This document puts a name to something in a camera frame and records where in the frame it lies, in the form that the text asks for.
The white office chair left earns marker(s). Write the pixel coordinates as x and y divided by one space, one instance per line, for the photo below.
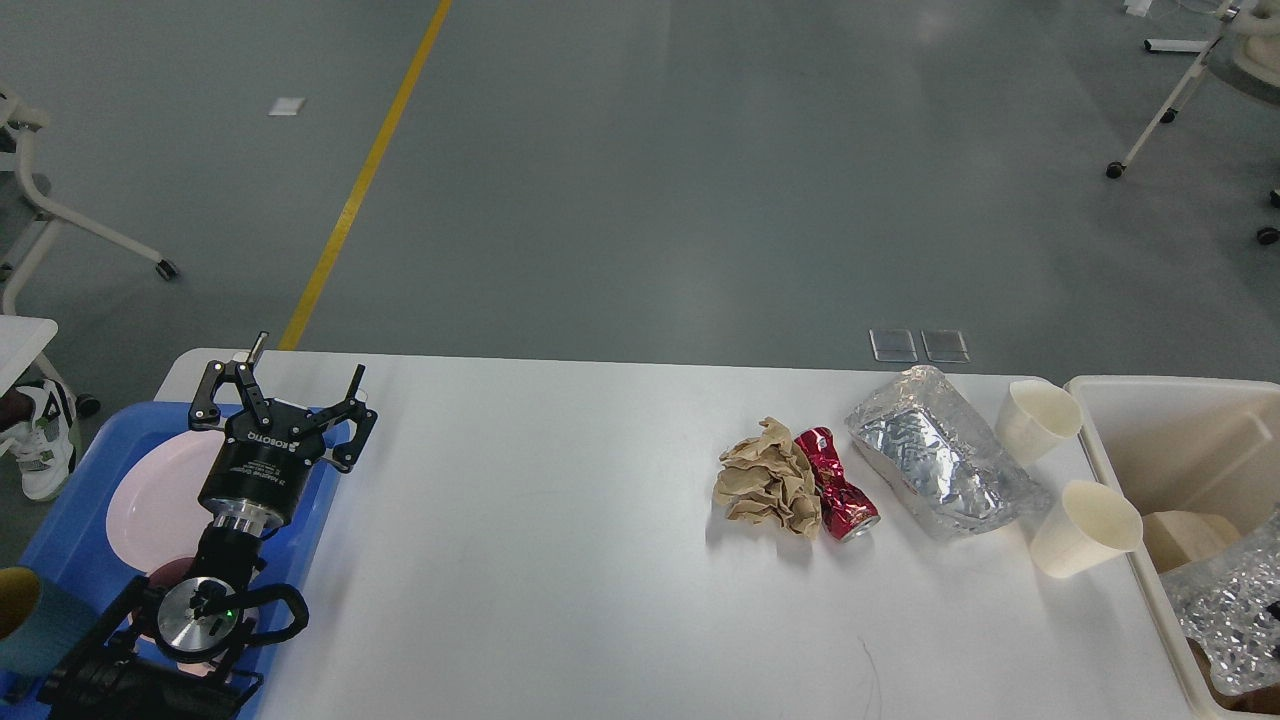
26 121

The crushed red can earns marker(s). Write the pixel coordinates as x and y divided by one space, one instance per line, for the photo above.
847 513

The brown paper bag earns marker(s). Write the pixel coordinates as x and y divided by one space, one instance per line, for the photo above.
1176 538

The teal mug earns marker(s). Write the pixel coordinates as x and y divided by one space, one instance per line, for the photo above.
40 622

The crumpled brown paper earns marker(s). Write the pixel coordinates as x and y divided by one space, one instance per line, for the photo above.
768 478

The pink ribbed mug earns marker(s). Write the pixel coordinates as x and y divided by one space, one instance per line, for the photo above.
166 576

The white side table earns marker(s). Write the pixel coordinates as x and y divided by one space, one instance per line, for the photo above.
23 341

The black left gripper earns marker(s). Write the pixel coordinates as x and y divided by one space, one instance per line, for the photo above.
268 451

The pink plate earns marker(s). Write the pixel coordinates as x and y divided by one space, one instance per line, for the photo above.
154 516

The floor socket plate left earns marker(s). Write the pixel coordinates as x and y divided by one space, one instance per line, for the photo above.
893 345

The floor socket plate right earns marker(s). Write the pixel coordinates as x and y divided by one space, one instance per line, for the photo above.
948 347

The silver foil bag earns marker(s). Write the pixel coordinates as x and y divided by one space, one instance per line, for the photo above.
1227 604
942 459

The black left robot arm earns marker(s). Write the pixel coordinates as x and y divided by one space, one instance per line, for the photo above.
190 648

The sneaker shoe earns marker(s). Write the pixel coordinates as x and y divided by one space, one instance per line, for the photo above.
38 420

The beige waste bin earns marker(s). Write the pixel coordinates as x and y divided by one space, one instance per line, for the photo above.
1186 444

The cream paper cup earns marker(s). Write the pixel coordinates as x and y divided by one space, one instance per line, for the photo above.
1090 524
1035 417

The blue plastic tray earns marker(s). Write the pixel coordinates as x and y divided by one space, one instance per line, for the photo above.
71 549

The floor socket plate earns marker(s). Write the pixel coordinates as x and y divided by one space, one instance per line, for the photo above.
948 347
893 345

